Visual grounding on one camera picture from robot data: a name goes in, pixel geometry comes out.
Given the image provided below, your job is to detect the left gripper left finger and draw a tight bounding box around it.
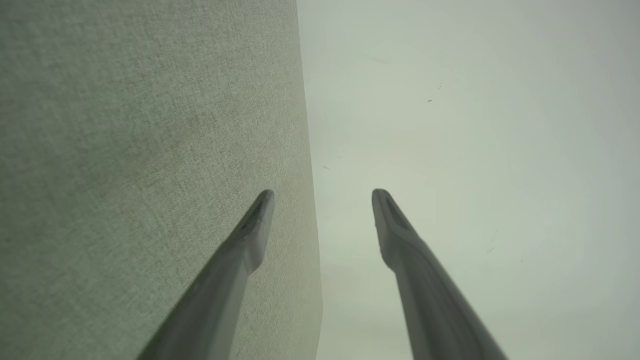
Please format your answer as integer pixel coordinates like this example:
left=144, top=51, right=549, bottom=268
left=137, top=189, right=276, bottom=360

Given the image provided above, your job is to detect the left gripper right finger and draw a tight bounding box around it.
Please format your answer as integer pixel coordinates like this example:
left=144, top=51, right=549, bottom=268
left=371, top=188, right=509, bottom=360

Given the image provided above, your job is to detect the grey fabric sofa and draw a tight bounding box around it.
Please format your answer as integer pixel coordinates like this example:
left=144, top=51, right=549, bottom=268
left=0, top=0, right=324, bottom=360

